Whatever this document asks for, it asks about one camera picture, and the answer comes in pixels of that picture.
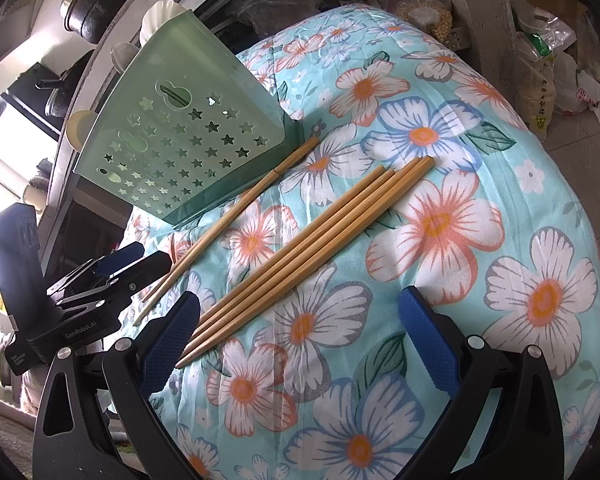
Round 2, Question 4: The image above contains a slim white spoon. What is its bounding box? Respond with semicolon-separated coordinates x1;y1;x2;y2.
65;110;99;149

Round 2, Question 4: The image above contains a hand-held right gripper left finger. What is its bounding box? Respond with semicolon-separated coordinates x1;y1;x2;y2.
32;290;201;480

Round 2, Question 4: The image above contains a white plastic bag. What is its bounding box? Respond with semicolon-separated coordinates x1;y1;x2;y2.
552;52;600;116

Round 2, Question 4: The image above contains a rice sack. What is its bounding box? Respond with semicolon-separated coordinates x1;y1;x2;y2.
516;47;556;142

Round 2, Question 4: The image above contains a bag of beans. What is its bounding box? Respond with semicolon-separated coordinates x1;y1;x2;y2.
394;0;455;41

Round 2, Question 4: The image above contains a green plastic utensil holder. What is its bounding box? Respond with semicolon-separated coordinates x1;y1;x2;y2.
72;12;320;226

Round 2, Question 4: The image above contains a bundle of wooden chopsticks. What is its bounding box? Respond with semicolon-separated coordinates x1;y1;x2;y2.
174;158;436;369

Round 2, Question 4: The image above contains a metal spoon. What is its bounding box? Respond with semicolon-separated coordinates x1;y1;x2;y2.
112;42;141;69

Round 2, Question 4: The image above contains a wide white ceramic spoon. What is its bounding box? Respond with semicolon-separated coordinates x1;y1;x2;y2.
140;2;187;43

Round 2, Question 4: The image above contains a floral blue blanket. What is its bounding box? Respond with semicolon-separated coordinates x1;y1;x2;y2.
117;4;600;480

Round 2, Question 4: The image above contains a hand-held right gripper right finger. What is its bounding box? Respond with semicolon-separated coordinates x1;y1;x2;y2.
395;286;567;480

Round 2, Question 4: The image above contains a large black pot with lid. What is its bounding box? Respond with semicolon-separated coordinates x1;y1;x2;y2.
60;0;148;45

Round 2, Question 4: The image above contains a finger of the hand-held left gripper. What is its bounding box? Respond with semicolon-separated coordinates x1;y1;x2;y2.
80;241;147;282
55;251;173;312

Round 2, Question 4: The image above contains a black wok with lid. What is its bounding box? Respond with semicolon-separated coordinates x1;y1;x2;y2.
35;50;91;118

